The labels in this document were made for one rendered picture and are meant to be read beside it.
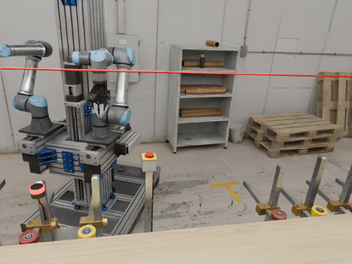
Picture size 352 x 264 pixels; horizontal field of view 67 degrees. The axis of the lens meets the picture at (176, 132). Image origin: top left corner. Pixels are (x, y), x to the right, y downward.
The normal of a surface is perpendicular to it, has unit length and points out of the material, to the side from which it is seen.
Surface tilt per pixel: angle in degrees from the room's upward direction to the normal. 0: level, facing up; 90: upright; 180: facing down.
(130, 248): 0
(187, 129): 90
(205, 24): 90
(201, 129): 90
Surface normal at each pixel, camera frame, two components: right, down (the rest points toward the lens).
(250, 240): 0.06, -0.92
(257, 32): 0.29, 0.38
